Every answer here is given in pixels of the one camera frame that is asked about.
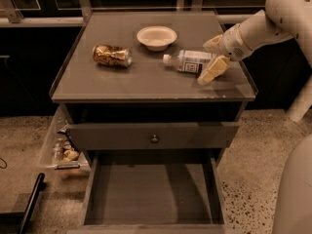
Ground snack items in bin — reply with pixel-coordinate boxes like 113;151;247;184
52;128;80;162

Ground round metal drawer knob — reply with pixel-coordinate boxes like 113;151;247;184
150;135;159;143

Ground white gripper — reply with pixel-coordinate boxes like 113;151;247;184
197;23;253;85

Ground clear plastic water bottle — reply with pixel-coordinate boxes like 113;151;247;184
163;50;215;75

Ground grey drawer cabinet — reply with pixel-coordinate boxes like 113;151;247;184
49;10;259;234

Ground grey top drawer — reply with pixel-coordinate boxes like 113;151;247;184
67;122;239;150

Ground crushed gold can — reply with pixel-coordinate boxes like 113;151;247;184
93;45;132;67

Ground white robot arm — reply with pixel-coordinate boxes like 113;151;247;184
198;0;312;85

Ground open grey middle drawer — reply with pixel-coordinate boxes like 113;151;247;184
67;153;241;234

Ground black bar on floor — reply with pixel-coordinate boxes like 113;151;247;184
17;173;46;234

